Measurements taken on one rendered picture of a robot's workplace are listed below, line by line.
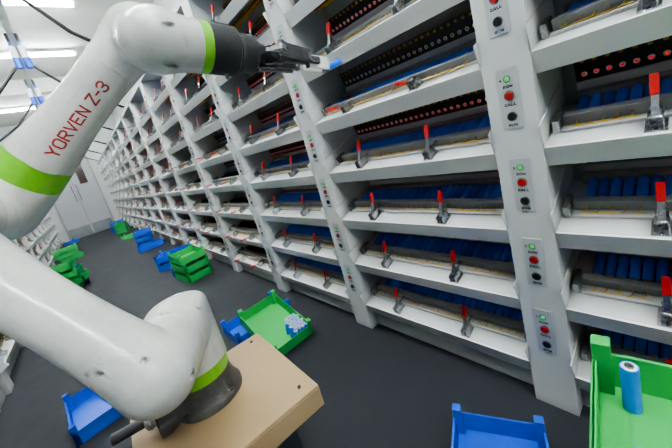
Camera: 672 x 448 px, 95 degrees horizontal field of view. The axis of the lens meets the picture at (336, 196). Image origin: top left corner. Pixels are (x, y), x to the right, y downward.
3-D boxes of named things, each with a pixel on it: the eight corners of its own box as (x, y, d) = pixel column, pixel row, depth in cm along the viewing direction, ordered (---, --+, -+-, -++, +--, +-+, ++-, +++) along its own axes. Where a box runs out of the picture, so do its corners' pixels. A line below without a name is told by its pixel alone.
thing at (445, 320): (534, 371, 83) (521, 340, 78) (370, 311, 129) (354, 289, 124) (551, 309, 93) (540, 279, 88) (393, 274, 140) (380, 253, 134)
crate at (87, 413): (69, 411, 132) (61, 396, 130) (122, 376, 146) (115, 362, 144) (77, 448, 111) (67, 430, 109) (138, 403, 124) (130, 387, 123)
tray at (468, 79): (487, 87, 68) (473, 46, 64) (320, 134, 114) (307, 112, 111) (513, 52, 78) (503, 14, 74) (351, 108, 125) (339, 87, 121)
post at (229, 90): (286, 292, 184) (183, -13, 150) (278, 289, 191) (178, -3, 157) (311, 276, 196) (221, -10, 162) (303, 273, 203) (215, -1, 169)
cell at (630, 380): (643, 417, 37) (640, 372, 36) (623, 411, 38) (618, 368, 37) (642, 405, 39) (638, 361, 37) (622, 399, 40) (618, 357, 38)
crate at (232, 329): (241, 349, 141) (235, 334, 140) (224, 335, 157) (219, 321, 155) (293, 312, 160) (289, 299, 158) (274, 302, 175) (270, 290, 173)
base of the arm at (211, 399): (112, 477, 57) (99, 451, 56) (124, 423, 71) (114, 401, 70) (247, 394, 69) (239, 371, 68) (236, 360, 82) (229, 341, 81)
